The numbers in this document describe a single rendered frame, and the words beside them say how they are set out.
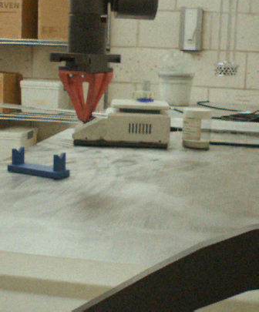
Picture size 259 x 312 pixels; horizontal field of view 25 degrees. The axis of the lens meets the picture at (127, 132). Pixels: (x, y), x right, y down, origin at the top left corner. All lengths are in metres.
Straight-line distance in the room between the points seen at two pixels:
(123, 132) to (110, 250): 0.63
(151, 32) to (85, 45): 2.80
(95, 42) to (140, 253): 0.36
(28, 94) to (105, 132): 2.31
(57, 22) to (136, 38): 0.55
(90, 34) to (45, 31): 2.55
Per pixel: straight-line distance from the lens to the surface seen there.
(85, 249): 0.58
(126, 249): 0.58
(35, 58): 3.78
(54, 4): 3.38
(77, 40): 0.84
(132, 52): 3.64
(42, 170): 0.90
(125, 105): 1.18
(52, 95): 3.42
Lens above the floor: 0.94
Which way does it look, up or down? 8 degrees down
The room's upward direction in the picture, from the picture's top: 2 degrees clockwise
